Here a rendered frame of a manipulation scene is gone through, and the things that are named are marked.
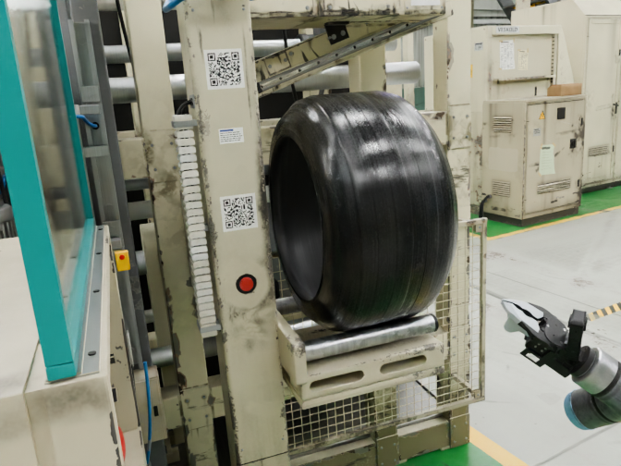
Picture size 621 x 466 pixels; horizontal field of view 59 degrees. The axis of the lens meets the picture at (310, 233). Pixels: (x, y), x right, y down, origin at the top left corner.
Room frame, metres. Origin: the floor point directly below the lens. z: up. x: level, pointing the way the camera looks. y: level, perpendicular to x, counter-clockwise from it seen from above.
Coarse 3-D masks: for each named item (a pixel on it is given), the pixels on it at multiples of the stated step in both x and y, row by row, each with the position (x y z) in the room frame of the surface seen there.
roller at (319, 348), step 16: (400, 320) 1.20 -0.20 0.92; (416, 320) 1.19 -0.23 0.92; (432, 320) 1.20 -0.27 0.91; (336, 336) 1.14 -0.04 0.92; (352, 336) 1.14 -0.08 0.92; (368, 336) 1.14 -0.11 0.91; (384, 336) 1.15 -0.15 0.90; (400, 336) 1.17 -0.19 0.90; (416, 336) 1.19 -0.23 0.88; (320, 352) 1.10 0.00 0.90; (336, 352) 1.12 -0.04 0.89
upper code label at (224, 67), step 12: (240, 48) 1.14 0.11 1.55; (204, 60) 1.12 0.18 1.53; (216, 60) 1.13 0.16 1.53; (228, 60) 1.14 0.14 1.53; (240, 60) 1.14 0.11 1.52; (216, 72) 1.13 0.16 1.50; (228, 72) 1.14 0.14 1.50; (240, 72) 1.14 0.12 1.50; (216, 84) 1.13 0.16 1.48; (228, 84) 1.13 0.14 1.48; (240, 84) 1.14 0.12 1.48
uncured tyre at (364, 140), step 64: (320, 128) 1.13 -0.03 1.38; (384, 128) 1.13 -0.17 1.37; (320, 192) 1.08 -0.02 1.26; (384, 192) 1.04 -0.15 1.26; (448, 192) 1.09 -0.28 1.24; (320, 256) 1.49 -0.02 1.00; (384, 256) 1.03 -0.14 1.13; (448, 256) 1.09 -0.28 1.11; (320, 320) 1.16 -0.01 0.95; (384, 320) 1.14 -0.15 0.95
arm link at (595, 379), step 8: (600, 352) 1.03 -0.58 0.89; (600, 360) 1.01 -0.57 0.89; (608, 360) 1.02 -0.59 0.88; (592, 368) 1.01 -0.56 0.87; (600, 368) 1.00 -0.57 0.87; (608, 368) 1.00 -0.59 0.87; (616, 368) 1.01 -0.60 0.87; (584, 376) 1.01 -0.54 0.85; (592, 376) 1.00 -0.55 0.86; (600, 376) 1.00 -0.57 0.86; (608, 376) 1.00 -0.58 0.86; (584, 384) 1.01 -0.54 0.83; (592, 384) 1.00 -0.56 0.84; (600, 384) 1.00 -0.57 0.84; (608, 384) 0.99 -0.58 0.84; (592, 392) 1.01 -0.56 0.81
